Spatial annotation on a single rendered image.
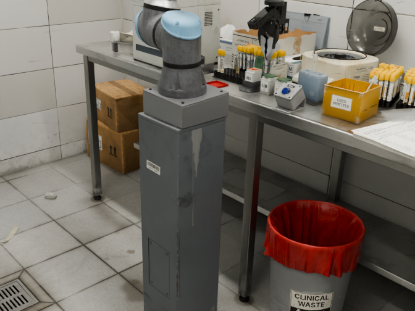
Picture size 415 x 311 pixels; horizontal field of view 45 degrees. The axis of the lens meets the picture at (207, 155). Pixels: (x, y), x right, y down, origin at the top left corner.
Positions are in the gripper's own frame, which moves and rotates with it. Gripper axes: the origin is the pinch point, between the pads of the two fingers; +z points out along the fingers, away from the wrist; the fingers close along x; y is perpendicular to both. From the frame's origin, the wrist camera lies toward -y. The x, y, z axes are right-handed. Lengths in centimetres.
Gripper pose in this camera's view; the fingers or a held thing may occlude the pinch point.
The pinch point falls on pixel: (266, 57)
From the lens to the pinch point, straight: 192.2
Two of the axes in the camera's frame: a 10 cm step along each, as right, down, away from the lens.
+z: -0.3, 9.2, 4.0
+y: 7.4, -2.5, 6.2
